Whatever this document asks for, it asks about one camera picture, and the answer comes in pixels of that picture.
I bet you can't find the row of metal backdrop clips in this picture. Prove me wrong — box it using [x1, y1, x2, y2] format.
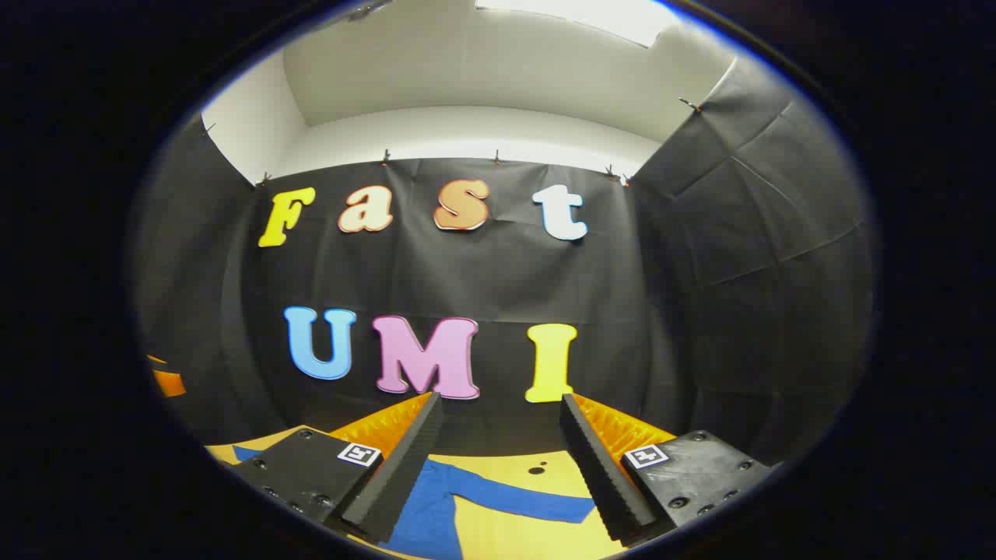
[201, 95, 705, 190]

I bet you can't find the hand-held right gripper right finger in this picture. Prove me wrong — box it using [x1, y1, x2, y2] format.
[560, 393, 779, 548]

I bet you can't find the ceiling light panel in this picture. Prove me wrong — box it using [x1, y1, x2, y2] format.
[475, 0, 679, 49]

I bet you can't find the black backdrop cloth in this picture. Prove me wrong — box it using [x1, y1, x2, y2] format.
[132, 58, 876, 467]

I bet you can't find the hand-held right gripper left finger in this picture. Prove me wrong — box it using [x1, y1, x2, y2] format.
[220, 391, 444, 545]

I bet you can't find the blue jacket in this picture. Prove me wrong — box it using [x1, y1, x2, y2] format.
[232, 445, 597, 560]

